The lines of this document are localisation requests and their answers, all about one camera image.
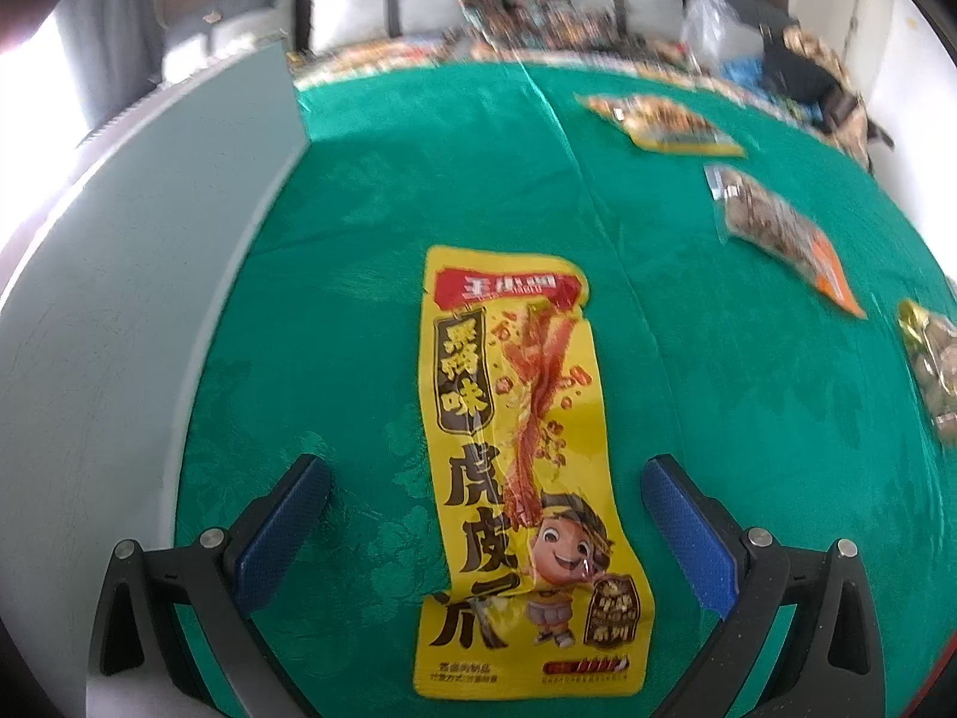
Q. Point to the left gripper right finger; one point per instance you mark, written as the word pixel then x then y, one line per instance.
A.
pixel 830 663

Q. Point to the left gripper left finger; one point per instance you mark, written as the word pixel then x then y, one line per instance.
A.
pixel 140 663

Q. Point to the yellow tiger-skin snack packet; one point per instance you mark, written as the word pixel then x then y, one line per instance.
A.
pixel 546 598

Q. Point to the clear gold-end ball snack packet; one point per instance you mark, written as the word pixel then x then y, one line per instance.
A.
pixel 930 345

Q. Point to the white cardboard box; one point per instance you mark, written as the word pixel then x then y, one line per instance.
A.
pixel 106 323

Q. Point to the green tablecloth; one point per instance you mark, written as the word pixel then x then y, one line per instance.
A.
pixel 798 417

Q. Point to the orange-end nut snack packet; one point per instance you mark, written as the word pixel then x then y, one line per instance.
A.
pixel 747 210

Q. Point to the yellow-edged peanut snack packet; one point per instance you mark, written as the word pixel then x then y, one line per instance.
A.
pixel 661 125

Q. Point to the grey white sofa cushion left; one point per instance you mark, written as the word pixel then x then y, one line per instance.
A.
pixel 222 29

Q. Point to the black bag on sofa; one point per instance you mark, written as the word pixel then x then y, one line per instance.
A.
pixel 793 76

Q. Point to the blue plastic bag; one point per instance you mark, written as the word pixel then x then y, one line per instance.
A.
pixel 747 72

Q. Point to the clear plastic bag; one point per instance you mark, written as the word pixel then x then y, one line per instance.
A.
pixel 713 33

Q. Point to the floral sofa blanket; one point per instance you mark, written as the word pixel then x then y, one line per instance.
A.
pixel 557 33

